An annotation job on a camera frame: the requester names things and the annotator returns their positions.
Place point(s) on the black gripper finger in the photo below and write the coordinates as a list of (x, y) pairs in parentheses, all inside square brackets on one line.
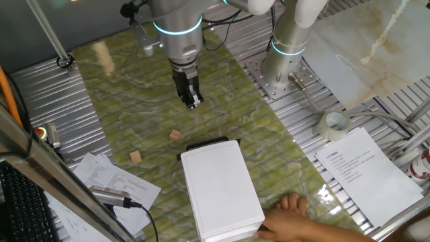
[(189, 103), (195, 95)]

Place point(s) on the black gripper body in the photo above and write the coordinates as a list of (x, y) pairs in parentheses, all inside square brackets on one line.
[(183, 80)]

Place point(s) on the white drawer cabinet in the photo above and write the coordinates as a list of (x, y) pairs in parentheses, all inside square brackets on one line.
[(220, 188)]

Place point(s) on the person's bare forearm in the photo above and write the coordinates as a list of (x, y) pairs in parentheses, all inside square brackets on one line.
[(339, 233)]

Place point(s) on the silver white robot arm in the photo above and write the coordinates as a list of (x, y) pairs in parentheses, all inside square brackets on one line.
[(181, 33)]

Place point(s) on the person's bare hand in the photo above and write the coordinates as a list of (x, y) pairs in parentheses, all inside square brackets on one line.
[(285, 222)]

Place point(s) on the small wooden cube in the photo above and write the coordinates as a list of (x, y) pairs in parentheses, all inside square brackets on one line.
[(175, 135), (135, 157)]

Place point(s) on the green marble pattern mat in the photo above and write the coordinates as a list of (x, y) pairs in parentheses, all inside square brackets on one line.
[(141, 111)]

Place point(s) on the printed paper sheet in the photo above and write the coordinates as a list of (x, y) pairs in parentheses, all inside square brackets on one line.
[(114, 178), (72, 223)]

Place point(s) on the clear tape roll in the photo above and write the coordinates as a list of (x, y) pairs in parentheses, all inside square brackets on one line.
[(327, 129)]

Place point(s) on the slanted aluminium pole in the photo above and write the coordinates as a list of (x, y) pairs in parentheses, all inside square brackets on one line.
[(50, 33)]

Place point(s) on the emergency stop button box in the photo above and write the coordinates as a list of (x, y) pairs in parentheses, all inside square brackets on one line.
[(45, 133)]

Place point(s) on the white marble slab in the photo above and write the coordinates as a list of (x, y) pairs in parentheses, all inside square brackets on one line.
[(373, 47)]

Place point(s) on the white sheet with short text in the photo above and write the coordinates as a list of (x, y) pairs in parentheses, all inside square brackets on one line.
[(369, 174)]

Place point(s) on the black keyboard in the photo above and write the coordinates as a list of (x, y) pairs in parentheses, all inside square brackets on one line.
[(23, 208)]

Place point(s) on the aluminium profile rails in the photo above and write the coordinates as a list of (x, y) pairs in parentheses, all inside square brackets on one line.
[(415, 134)]

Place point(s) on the red and white can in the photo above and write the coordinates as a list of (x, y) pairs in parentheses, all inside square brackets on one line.
[(420, 166)]

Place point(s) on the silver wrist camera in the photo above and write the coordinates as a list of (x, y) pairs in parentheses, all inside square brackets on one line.
[(142, 37)]

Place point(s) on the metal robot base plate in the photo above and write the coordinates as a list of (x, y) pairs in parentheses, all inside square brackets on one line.
[(268, 85)]

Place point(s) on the aluminium frame bar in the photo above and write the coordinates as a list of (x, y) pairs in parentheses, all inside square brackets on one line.
[(50, 174)]

